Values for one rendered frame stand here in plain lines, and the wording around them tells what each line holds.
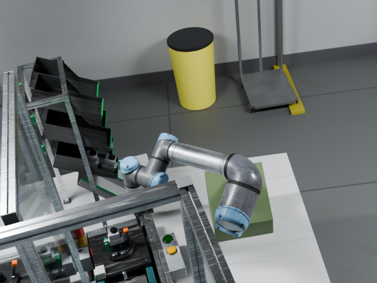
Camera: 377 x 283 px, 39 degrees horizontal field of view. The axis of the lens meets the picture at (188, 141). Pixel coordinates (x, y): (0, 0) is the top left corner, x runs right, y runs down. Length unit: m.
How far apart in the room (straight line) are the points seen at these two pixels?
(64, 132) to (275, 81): 3.04
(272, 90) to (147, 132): 1.18
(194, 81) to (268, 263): 2.55
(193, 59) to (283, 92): 0.87
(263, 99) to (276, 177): 2.03
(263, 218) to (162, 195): 1.39
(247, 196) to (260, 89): 3.13
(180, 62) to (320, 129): 1.30
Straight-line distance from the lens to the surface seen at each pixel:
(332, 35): 5.36
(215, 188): 2.40
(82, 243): 2.00
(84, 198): 2.81
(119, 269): 2.29
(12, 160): 1.25
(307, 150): 4.28
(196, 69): 4.56
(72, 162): 2.31
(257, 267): 2.35
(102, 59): 5.20
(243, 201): 1.75
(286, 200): 2.63
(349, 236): 3.65
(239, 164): 1.79
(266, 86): 4.87
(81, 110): 2.15
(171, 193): 1.05
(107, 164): 2.36
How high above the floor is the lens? 2.69
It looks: 37 degrees down
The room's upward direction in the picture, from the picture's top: 8 degrees counter-clockwise
